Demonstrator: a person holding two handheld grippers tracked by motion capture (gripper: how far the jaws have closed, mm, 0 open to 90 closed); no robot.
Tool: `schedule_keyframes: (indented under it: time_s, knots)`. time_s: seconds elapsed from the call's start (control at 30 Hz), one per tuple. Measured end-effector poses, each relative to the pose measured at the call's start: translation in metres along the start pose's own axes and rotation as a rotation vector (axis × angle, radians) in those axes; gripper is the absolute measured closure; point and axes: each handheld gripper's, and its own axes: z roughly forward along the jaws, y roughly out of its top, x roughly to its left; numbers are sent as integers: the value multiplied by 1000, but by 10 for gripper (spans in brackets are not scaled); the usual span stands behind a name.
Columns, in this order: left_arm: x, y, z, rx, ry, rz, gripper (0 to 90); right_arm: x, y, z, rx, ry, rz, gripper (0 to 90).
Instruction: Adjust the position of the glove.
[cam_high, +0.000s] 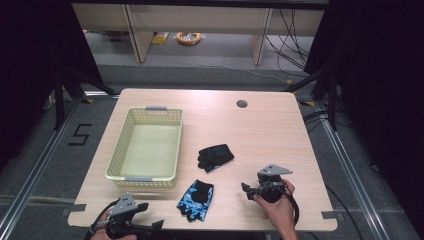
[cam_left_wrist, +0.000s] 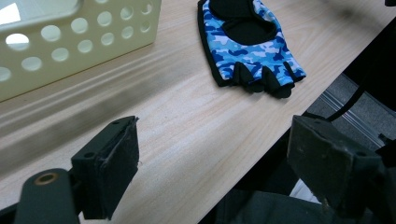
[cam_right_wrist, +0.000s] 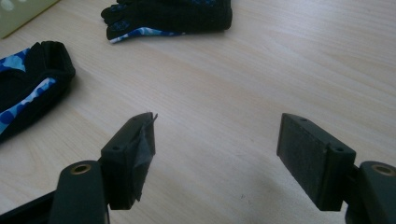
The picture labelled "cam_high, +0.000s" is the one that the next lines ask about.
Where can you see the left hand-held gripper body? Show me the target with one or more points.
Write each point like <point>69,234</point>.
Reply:
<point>122,206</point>

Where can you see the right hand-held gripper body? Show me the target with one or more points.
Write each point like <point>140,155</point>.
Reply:
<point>271,181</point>

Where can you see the person's right hand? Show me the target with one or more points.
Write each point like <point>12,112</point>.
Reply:
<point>278,208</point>

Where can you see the person's left hand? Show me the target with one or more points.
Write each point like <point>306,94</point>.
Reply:
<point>100,233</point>

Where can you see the grey tape strip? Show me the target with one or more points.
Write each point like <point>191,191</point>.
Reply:
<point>77,208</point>
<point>329,215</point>

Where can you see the blue and black fingerless glove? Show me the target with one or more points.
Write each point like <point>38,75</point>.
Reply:
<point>196,201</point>

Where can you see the pale yellow plastic basket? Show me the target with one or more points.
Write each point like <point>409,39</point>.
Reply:
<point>146,150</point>

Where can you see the black metal stand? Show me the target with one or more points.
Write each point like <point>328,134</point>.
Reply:
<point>60,100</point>
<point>331,100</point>

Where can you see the black curtain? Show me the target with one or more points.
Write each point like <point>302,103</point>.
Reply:
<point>36,66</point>
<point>380,100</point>

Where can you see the yellow packet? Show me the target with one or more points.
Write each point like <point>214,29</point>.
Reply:
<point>160,38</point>

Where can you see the aluminium floor rail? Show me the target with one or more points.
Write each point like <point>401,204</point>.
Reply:
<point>360,186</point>
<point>36,163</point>

